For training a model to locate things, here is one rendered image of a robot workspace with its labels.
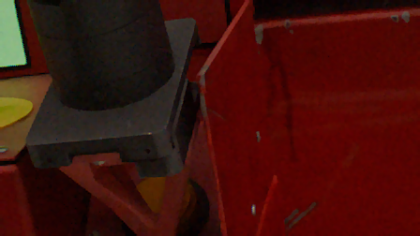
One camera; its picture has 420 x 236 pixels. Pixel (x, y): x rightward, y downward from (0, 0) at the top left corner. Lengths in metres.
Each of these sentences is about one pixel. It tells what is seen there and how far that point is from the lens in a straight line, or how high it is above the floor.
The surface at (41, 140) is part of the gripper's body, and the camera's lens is 0.50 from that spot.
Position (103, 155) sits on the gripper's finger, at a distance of 0.53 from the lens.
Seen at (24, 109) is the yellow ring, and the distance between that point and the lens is 0.61.
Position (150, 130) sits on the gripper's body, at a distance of 0.49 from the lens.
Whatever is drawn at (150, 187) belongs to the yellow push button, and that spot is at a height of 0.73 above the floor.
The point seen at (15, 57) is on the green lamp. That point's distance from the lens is 0.69.
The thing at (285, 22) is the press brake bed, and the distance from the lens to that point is 0.79.
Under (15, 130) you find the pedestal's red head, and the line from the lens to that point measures 0.58.
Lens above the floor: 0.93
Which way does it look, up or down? 16 degrees down
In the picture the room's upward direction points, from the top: 10 degrees counter-clockwise
